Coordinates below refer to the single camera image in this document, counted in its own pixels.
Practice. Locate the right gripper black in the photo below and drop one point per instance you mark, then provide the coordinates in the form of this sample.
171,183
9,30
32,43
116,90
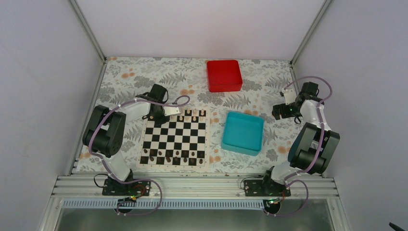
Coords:
276,109

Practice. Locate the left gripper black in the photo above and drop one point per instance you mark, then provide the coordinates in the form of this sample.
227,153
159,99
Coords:
159,121

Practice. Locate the teal tray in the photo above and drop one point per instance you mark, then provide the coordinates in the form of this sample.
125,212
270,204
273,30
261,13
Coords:
243,134

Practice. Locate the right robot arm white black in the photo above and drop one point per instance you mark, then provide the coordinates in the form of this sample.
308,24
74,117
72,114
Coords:
314,146

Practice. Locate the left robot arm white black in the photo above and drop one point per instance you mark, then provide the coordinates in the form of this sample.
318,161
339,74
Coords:
105,130

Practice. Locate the dark chess pieces row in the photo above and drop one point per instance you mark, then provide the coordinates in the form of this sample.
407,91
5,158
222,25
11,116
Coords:
163,157

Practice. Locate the black white chessboard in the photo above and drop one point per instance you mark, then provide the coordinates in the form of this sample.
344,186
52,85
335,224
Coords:
176,135

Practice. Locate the floral patterned mat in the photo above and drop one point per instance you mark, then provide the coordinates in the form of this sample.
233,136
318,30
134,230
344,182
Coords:
126,77

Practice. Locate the red square box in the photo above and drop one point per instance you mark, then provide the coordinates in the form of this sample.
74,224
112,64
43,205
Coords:
223,76

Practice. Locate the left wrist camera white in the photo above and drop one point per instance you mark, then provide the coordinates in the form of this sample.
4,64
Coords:
171,110

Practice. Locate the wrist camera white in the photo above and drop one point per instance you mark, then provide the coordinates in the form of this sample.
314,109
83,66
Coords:
289,95
171,110

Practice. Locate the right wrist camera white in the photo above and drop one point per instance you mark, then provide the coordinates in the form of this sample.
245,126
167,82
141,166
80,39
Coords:
289,95

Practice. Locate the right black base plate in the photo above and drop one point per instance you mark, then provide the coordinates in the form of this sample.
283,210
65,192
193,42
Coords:
258,188

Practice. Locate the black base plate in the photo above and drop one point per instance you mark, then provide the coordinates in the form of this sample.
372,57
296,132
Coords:
112,187
258,188

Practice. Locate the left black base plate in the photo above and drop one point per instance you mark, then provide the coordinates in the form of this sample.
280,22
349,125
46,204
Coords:
112,187

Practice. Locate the aluminium rail frame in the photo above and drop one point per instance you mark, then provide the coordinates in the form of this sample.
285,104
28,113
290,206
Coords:
194,187

